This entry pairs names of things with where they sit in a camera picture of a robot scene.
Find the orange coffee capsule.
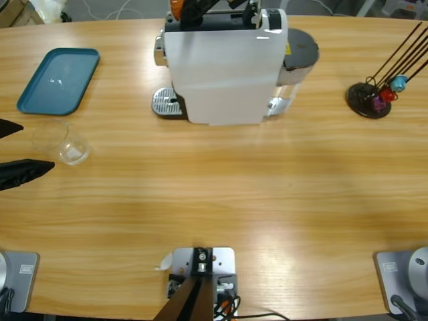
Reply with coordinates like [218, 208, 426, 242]
[169, 0, 185, 18]

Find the clear glass cup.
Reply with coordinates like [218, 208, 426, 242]
[31, 120, 92, 167]

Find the white capsule coffee machine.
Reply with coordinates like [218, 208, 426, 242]
[152, 0, 320, 127]

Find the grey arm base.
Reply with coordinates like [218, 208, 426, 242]
[0, 250, 40, 314]
[373, 246, 428, 315]

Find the red coffee capsule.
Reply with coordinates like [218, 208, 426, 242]
[379, 86, 399, 103]

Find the blue coffee capsule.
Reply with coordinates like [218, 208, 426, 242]
[390, 75, 409, 92]

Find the teal rectangular tray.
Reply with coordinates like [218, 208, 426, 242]
[16, 47, 101, 116]

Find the cardboard box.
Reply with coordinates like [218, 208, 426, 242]
[0, 0, 45, 29]

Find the white plastic bag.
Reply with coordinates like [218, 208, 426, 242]
[28, 0, 68, 25]

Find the black capsule holder with rods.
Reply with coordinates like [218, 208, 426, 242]
[346, 21, 428, 120]

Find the white paper tag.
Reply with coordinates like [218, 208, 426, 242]
[154, 252, 173, 272]

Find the white floor cable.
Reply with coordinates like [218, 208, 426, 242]
[82, 0, 155, 21]

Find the black base cable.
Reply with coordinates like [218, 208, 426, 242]
[0, 287, 16, 314]
[389, 294, 419, 321]

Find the orange and black cable bundle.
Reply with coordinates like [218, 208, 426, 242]
[213, 294, 241, 319]

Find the thin black cable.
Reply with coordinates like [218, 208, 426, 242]
[235, 312, 289, 321]

